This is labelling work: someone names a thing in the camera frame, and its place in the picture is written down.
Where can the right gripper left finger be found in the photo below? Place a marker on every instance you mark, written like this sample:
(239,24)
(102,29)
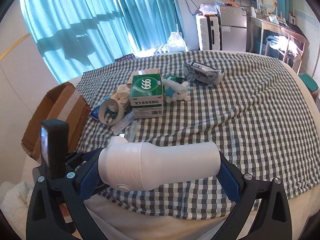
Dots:
(81,181)

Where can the green 999 medicine box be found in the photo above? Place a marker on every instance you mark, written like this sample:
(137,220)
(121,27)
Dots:
(146,96)

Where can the white tube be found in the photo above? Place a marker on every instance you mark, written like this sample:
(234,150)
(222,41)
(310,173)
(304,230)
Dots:
(123,123)

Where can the white plush toy blue star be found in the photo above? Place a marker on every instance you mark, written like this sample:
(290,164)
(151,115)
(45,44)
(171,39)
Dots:
(174,91)

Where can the silver mini fridge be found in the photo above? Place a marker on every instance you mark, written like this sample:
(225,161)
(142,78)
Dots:
(233,28)

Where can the silver patterned pouch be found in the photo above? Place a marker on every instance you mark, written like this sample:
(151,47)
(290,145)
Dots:
(203,74)

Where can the white tape roll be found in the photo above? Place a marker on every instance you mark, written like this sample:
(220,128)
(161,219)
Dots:
(110,112)

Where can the kraft paper box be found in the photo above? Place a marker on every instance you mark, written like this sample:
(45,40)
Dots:
(142,72)

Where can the teal curtain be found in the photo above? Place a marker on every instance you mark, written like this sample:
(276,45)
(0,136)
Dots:
(75,36)

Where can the checkered tablecloth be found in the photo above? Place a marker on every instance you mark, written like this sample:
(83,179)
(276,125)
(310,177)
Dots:
(261,117)

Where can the white suitcase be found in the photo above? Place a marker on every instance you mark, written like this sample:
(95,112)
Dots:
(208,32)

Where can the large water jug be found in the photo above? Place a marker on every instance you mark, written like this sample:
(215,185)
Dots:
(176,43)

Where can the white plastic bottle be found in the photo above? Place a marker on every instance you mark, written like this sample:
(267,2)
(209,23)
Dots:
(142,166)

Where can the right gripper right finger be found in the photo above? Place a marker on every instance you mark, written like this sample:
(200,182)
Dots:
(273,219)

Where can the cream cloth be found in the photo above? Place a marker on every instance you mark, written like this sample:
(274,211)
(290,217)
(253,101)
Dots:
(121,94)

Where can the blue tissue pack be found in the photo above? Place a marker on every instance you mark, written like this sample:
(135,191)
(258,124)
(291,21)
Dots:
(94,112)

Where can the green snack packet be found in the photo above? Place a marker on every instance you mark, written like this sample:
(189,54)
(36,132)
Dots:
(174,78)

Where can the patterned gift bag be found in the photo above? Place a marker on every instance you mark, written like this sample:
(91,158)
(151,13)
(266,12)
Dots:
(127,57)

